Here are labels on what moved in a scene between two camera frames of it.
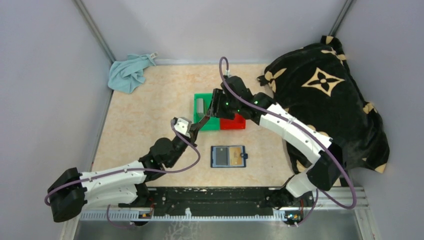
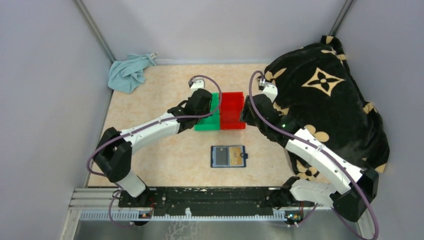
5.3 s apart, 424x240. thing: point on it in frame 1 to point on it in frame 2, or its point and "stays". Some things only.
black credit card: (221, 156) stays
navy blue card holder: (228, 156) stays
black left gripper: (191, 136) to (208, 112)
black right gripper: (218, 96) to (245, 114)
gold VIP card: (235, 159) stays
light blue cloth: (125, 74) stays
